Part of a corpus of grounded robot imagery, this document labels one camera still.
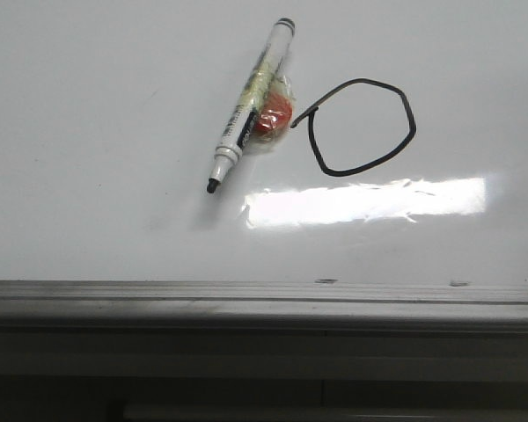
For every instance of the red round magnet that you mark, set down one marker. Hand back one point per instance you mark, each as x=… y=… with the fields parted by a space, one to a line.
x=274 y=117

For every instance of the white black whiteboard marker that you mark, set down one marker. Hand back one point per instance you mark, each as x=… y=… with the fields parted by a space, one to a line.
x=251 y=101

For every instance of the white whiteboard surface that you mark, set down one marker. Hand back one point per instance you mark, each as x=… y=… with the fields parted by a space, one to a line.
x=110 y=112

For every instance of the grey aluminium whiteboard frame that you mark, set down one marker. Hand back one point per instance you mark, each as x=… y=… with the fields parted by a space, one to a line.
x=313 y=305

